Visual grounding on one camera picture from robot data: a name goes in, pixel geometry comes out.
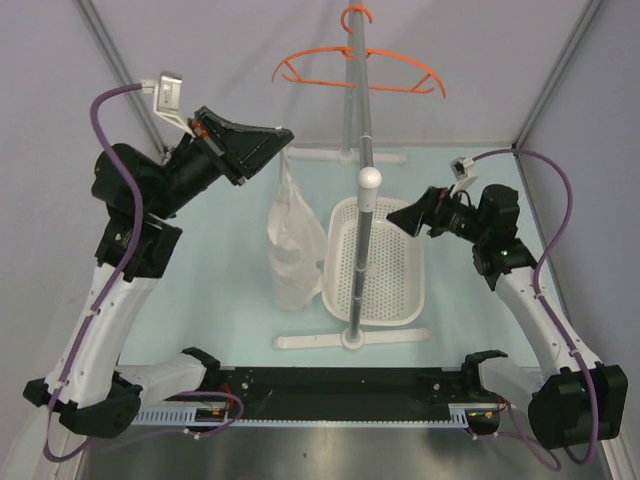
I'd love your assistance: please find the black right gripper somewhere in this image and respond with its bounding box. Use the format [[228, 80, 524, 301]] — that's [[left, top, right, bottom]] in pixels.
[[385, 185, 488, 244]]

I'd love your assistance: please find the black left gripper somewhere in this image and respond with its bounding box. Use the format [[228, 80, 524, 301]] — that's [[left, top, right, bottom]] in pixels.
[[147, 106, 294, 220]]

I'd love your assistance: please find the white tank top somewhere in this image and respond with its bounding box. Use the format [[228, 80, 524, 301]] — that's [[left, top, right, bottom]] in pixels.
[[267, 153, 328, 310]]

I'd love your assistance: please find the orange plastic hanger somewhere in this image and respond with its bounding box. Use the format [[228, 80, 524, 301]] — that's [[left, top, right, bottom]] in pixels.
[[271, 2, 448, 99]]

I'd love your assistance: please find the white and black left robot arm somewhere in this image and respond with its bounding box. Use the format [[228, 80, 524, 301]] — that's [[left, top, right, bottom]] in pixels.
[[23, 107, 294, 439]]

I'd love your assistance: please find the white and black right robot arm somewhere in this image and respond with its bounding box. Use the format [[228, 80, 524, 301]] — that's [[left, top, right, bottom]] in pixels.
[[386, 184, 628, 449]]

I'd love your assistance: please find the white perforated plastic basket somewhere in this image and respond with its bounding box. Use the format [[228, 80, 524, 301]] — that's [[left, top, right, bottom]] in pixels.
[[322, 197, 425, 327]]

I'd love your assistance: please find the grey clothes rack with white feet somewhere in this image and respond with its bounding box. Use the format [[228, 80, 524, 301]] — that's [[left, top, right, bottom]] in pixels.
[[274, 0, 432, 354]]

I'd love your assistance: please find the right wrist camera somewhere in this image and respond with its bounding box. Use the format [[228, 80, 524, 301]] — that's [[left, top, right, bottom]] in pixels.
[[450, 157, 478, 195]]

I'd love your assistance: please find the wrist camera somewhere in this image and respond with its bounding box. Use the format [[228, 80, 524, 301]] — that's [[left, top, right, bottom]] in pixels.
[[450, 157, 478, 195], [140, 72, 194, 137]]

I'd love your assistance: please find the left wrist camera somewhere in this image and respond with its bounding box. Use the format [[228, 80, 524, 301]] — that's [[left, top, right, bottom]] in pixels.
[[140, 72, 194, 137]]

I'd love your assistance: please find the white slotted cable duct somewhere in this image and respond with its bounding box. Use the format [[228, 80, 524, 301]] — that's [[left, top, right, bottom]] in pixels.
[[132, 402, 502, 434]]

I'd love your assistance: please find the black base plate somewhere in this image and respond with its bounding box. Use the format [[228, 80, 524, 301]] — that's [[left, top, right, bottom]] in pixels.
[[200, 367, 498, 420]]

